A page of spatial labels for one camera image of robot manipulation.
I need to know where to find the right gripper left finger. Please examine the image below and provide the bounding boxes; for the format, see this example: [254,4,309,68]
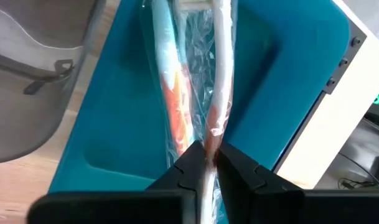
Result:
[27,140,206,224]

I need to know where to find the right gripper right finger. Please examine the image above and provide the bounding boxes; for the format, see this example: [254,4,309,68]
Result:
[217,141,379,224]

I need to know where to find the toothbrushes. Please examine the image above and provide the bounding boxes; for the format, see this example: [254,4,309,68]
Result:
[198,0,240,224]

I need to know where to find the orange toothbrush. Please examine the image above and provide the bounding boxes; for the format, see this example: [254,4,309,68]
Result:
[150,0,196,156]

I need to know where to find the teal plastic bin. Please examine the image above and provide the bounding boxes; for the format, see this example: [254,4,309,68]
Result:
[47,0,352,194]

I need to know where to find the clear grey plastic bin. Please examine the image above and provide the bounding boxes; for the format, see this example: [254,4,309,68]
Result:
[0,0,108,164]

